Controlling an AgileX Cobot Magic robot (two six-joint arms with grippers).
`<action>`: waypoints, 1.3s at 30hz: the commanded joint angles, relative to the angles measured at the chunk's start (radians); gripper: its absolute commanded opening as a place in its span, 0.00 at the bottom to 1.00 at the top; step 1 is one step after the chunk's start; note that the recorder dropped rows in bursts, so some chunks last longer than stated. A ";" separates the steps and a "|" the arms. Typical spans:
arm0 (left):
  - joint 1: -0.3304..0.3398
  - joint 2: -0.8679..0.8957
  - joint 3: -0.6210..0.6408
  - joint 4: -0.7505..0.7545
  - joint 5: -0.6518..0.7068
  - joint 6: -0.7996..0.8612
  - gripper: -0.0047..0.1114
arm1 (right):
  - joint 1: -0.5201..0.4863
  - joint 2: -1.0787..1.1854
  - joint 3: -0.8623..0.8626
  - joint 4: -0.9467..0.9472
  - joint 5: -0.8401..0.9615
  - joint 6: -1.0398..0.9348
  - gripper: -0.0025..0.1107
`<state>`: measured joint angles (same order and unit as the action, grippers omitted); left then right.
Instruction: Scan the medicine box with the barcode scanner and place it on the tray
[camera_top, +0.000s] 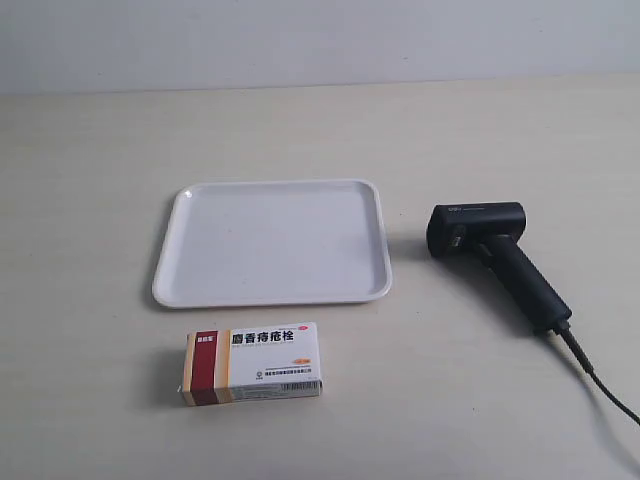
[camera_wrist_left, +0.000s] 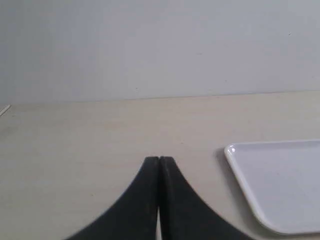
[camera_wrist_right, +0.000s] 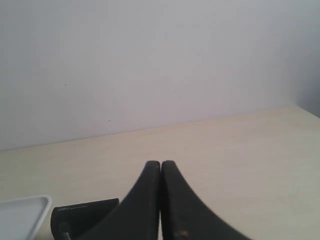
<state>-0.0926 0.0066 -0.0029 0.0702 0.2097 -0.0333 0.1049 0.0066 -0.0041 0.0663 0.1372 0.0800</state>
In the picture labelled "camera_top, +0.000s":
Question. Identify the white red medicine box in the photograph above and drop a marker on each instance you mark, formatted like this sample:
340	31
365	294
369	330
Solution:
262	363

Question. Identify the black handheld barcode scanner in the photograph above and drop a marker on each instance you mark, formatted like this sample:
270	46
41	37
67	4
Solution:
491	231

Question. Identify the white plastic tray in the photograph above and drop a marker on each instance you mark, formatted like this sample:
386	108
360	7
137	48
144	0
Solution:
271	243

